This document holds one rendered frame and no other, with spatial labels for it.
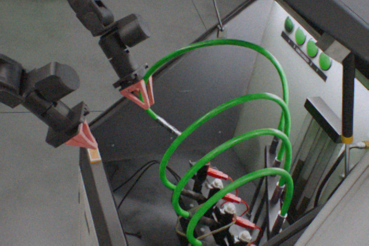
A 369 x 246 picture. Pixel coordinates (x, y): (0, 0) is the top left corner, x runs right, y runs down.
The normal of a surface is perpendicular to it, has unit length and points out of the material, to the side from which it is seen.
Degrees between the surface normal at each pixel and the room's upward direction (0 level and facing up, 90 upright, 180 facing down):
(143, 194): 0
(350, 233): 76
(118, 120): 90
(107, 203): 0
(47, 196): 0
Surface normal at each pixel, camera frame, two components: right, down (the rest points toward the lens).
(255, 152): -0.93, 0.10
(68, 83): 0.81, -0.41
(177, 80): 0.33, 0.62
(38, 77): -0.51, -0.47
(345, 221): -0.87, -0.09
